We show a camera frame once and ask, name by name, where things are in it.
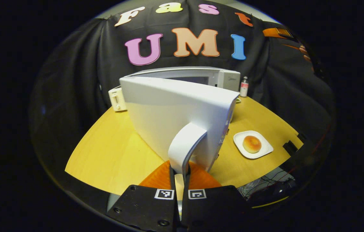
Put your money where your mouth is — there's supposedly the black backdrop cloth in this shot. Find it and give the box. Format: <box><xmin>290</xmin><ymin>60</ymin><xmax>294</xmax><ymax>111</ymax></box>
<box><xmin>31</xmin><ymin>0</ymin><xmax>337</xmax><ymax>181</ymax></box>

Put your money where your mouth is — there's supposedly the white microwave oven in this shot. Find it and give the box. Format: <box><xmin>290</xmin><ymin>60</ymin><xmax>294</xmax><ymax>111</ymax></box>
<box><xmin>120</xmin><ymin>67</ymin><xmax>241</xmax><ymax>194</ymax></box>

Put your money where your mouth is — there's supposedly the white square plate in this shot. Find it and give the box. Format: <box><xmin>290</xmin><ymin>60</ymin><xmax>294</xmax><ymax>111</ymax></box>
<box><xmin>233</xmin><ymin>130</ymin><xmax>274</xmax><ymax>159</ymax></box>

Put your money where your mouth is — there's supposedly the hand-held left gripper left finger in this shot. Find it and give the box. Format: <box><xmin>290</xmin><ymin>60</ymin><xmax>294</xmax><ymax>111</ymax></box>
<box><xmin>106</xmin><ymin>160</ymin><xmax>180</xmax><ymax>232</ymax></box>

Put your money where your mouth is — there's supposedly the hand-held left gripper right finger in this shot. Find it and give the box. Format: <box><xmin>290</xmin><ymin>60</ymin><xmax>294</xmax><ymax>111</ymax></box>
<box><xmin>182</xmin><ymin>161</ymin><xmax>253</xmax><ymax>232</ymax></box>

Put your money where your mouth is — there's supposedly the small pink label glass bottle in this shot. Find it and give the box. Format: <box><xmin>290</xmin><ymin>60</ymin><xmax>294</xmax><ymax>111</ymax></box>
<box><xmin>240</xmin><ymin>76</ymin><xmax>249</xmax><ymax>98</ymax></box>

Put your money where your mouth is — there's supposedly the golden sugared doughnut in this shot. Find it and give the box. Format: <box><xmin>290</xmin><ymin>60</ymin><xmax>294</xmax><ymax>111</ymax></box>
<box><xmin>243</xmin><ymin>135</ymin><xmax>262</xmax><ymax>153</ymax></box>

